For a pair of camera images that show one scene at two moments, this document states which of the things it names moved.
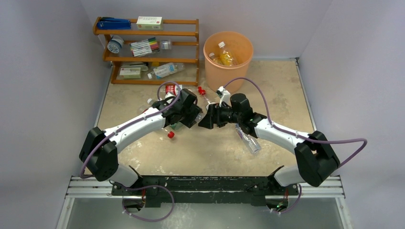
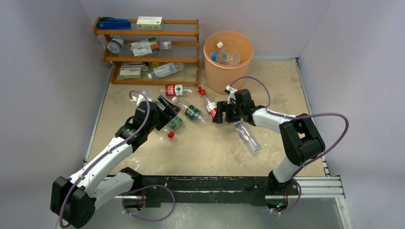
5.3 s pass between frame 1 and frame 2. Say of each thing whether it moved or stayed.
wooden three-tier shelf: stayed
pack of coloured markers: stayed
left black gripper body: moved
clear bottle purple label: stayed
